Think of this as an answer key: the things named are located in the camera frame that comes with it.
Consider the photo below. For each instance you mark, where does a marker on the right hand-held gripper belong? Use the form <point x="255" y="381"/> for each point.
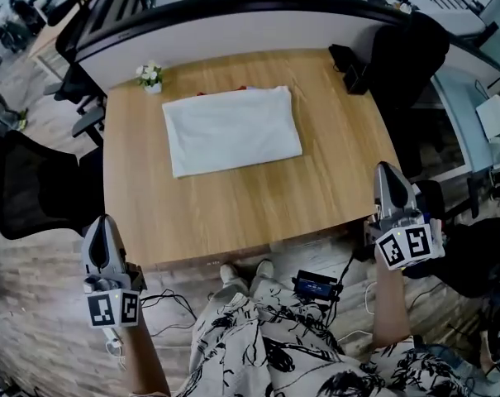
<point x="406" y="246"/>

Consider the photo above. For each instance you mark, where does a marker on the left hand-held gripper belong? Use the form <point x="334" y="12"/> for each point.
<point x="109" y="310"/>

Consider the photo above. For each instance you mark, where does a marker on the white and blue raglan shirt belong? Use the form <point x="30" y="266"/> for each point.
<point x="233" y="130"/>

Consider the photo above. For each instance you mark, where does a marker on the person's right forearm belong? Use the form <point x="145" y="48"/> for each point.
<point x="392" y="304"/>

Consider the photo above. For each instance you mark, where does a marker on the person's left forearm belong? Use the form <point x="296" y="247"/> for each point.
<point x="144" y="366"/>

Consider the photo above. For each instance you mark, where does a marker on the white cloth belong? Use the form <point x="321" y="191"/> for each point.
<point x="439" y="238"/>

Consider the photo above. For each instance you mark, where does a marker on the white power adapter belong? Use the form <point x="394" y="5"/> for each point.
<point x="113" y="341"/>

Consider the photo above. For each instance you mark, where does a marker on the black bag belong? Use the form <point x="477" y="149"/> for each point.
<point x="472" y="263"/>

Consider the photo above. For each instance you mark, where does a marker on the light blue glass desk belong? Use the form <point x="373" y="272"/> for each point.
<point x="456" y="118"/>

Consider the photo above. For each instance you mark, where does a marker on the black mesh office chair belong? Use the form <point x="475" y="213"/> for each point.
<point x="30" y="180"/>

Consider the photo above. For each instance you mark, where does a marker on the small black screen device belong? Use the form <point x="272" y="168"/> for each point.
<point x="315" y="285"/>

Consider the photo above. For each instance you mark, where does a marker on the person's left shoe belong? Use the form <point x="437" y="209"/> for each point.
<point x="229" y="273"/>

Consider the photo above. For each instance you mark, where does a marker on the person's shoe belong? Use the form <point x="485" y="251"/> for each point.
<point x="265" y="269"/>
<point x="229" y="273"/>

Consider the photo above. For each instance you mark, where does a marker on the black pen holder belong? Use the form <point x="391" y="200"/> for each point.
<point x="355" y="81"/>

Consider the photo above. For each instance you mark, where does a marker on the white box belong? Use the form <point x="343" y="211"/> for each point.
<point x="497" y="116"/>

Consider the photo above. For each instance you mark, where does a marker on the black high-back office chair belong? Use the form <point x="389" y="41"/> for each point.
<point x="406" y="64"/>

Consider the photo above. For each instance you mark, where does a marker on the person's right shoe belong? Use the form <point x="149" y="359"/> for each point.
<point x="265" y="269"/>

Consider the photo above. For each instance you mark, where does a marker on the black white patterned clothing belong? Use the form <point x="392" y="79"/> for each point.
<point x="253" y="345"/>

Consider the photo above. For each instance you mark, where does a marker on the black office chair with headrest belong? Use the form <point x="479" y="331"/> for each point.
<point x="72" y="81"/>

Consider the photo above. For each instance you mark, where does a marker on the potted white flower plant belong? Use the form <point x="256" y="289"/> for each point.
<point x="150" y="75"/>

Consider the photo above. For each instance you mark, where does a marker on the white desk partition black trim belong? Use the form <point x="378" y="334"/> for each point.
<point x="233" y="31"/>

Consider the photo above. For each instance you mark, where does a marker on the black metal railing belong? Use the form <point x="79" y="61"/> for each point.
<point x="109" y="6"/>

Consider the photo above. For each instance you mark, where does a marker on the wooden desk with white frame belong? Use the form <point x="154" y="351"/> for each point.
<point x="43" y="39"/>

